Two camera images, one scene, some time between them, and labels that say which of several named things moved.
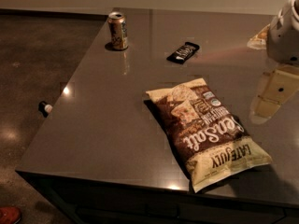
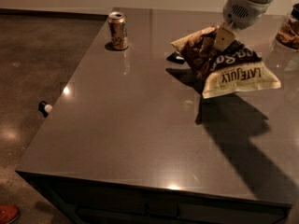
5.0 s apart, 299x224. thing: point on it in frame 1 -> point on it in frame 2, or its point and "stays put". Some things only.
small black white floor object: (44, 108) stays put
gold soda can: (119, 32) stays put
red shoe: (9, 215) stays put
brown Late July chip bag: (215, 144) -> (221, 72)
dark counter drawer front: (94, 202) stays put
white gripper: (282, 39) -> (244, 13)
